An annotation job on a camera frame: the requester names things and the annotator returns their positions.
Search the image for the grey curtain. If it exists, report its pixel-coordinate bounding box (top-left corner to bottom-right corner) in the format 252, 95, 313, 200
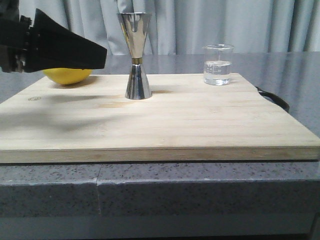
19, 0, 320, 55

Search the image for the black cutting board handle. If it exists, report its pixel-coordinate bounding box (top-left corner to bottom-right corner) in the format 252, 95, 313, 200
255, 86, 290, 113

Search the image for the steel double jigger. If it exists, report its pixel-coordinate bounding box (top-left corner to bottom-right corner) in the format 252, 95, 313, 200
117, 12, 152, 100

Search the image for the wooden cutting board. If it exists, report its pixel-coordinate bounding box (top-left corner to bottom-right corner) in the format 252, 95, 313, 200
0, 73, 320, 164

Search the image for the small glass beaker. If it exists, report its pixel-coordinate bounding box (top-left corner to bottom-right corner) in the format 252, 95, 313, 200
203, 44, 234, 86

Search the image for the yellow lemon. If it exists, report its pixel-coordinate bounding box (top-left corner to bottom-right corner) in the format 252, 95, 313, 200
42, 68, 93, 85

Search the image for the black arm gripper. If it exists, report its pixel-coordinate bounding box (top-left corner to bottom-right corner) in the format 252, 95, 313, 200
0, 0, 107, 73

